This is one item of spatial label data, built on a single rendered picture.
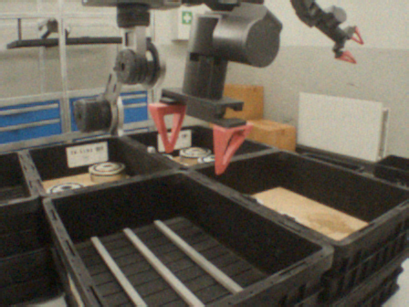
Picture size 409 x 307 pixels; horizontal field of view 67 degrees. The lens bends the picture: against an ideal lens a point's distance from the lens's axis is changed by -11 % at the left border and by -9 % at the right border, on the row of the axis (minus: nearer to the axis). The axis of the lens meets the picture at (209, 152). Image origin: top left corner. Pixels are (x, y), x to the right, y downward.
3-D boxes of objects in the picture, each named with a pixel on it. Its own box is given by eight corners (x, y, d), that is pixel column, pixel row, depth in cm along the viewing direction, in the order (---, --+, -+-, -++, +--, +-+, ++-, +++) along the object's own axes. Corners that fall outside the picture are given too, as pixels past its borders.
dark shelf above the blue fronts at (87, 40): (6, 50, 250) (5, 44, 248) (130, 46, 327) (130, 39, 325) (15, 47, 218) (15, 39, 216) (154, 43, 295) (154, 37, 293)
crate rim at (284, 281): (43, 209, 58) (40, 197, 58) (183, 179, 75) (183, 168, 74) (122, 372, 26) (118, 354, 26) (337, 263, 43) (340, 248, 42)
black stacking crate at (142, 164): (28, 189, 93) (23, 152, 89) (121, 172, 109) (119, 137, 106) (52, 254, 61) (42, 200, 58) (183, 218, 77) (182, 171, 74)
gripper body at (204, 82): (215, 119, 42) (225, 58, 40) (158, 100, 48) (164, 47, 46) (243, 114, 47) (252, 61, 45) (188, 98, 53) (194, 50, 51)
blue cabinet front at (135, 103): (75, 166, 270) (68, 98, 254) (149, 151, 316) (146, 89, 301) (77, 167, 268) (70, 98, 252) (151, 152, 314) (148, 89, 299)
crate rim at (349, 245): (183, 179, 75) (183, 168, 74) (281, 156, 91) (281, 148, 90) (337, 263, 43) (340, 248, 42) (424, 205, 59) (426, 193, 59)
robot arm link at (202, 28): (217, 14, 47) (184, 7, 44) (250, 15, 42) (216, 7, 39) (210, 60, 49) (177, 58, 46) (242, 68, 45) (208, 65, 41)
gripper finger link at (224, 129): (217, 185, 44) (229, 112, 41) (176, 166, 48) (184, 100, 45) (246, 173, 49) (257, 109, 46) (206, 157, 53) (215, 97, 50)
